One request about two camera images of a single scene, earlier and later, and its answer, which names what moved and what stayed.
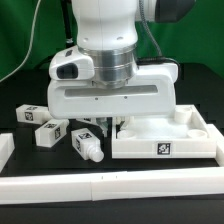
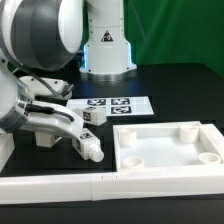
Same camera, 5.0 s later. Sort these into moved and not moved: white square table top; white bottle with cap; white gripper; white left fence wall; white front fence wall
Moved: white square table top; white gripper
Not moved: white front fence wall; white left fence wall; white bottle with cap
